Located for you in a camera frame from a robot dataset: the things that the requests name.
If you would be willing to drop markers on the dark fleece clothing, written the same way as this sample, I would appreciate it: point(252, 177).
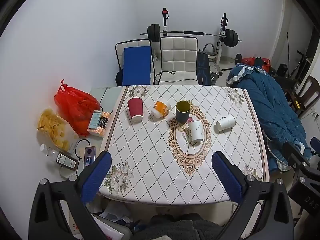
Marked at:
point(175, 227)

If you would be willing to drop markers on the black and blue bench pad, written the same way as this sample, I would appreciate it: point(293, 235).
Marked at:
point(203, 68)

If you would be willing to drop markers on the blue blanket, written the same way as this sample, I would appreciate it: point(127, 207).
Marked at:
point(272, 105)

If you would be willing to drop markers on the red paper cup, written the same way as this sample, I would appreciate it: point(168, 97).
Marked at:
point(135, 108)

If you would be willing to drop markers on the teal and white box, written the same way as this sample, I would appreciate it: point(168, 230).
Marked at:
point(94, 120)

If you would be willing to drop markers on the white cup with speckles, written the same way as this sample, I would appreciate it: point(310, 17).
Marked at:
point(225, 123)
point(196, 131)

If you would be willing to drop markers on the floral diamond-pattern tablecloth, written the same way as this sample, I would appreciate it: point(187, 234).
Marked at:
point(140, 155)

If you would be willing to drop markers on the white squat rack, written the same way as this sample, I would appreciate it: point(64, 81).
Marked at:
point(222, 33)

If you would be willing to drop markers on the purple handheld device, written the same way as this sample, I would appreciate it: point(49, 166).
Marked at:
point(88, 156)

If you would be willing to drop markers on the blue foam mat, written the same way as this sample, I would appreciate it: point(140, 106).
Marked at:
point(137, 66)

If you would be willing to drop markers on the dark green mug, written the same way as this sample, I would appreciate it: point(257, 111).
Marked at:
point(182, 113)

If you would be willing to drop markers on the orange clear packet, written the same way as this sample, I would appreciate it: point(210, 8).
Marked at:
point(105, 121)

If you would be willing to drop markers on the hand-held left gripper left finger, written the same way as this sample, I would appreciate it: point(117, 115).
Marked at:
point(96, 177)

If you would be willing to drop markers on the red plastic bag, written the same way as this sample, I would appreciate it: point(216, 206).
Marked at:
point(75, 105)

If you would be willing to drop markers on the orange and white cup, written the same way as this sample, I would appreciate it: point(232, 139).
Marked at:
point(161, 108)

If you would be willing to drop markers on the white padded chair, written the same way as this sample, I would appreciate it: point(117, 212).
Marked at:
point(178, 57)
point(132, 43)

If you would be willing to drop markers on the clear plastic bottle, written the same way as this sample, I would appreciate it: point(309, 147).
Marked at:
point(47, 152)

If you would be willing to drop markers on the dumbbell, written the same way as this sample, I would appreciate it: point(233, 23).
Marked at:
point(217, 76)

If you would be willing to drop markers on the barbell with black plates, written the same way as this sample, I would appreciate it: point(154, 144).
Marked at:
point(153, 33)

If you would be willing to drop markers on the wooden chair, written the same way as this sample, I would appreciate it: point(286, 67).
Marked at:
point(310, 92)

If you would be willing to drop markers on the pile of papers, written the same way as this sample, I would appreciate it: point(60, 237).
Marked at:
point(112, 212)

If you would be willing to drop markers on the bag of yellow chips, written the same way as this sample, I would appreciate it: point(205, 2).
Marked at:
point(53, 127)

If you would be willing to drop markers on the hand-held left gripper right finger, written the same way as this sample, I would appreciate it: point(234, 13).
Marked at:
point(227, 177)

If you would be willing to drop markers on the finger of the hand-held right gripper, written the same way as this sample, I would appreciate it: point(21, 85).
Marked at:
point(296, 155)
point(315, 146)

